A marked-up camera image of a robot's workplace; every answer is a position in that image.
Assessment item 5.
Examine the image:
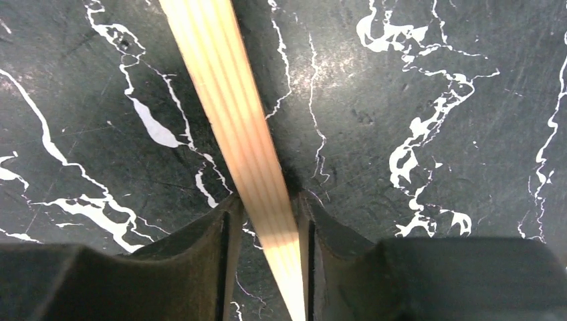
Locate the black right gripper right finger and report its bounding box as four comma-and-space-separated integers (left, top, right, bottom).
296, 191, 566, 320

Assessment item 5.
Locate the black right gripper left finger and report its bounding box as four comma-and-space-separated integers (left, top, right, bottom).
1, 195, 243, 320

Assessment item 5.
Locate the wooden picture frame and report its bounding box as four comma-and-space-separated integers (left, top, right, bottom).
160, 1, 307, 320

